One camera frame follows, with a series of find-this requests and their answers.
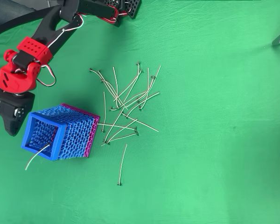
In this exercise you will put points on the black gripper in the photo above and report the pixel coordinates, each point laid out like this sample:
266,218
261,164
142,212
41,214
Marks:
15,106

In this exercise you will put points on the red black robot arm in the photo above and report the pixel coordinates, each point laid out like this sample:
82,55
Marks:
49,30

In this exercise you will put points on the blue purple lattice basket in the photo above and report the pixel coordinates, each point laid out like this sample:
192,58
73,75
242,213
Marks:
77,130

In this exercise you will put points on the person's dark jeans leg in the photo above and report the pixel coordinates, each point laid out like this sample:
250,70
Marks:
9,10

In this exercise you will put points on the green cloth with black rim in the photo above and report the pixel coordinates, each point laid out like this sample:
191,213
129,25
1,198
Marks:
200,140

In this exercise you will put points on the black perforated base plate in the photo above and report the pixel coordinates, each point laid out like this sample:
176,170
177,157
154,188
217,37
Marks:
134,9

